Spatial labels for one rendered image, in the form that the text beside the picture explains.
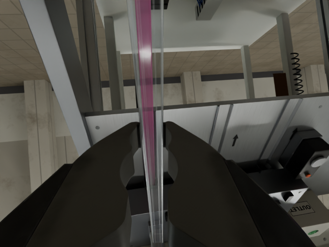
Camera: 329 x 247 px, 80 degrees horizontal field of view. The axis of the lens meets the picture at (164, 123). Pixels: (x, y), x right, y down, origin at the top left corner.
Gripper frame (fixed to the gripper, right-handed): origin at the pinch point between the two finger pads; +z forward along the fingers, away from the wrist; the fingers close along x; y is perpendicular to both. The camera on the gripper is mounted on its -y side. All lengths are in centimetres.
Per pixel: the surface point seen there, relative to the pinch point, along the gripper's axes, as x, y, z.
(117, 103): -13, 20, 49
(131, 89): -48, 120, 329
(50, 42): -9.4, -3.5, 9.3
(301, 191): 26.2, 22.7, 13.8
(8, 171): -243, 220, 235
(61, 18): -9.1, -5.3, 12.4
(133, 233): -4.4, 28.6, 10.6
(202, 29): 19, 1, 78
